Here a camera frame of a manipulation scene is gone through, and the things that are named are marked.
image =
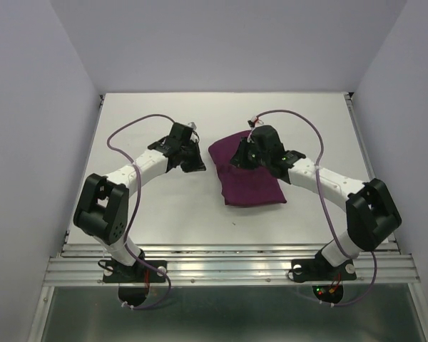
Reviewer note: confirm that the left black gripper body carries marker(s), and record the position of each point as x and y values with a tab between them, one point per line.
191	161

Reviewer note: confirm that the aluminium front rail frame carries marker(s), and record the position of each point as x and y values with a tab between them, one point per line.
226	265

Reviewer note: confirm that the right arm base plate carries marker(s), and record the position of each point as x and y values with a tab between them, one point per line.
303	270

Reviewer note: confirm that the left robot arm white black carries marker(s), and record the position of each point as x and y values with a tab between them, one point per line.
102	211

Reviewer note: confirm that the purple surgical cloth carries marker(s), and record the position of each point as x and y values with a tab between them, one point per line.
243	188

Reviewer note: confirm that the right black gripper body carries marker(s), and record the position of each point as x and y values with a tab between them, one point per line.
248	156

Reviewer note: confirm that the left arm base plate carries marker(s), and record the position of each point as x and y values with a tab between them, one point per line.
117	273

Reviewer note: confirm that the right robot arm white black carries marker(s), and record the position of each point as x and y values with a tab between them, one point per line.
371	212

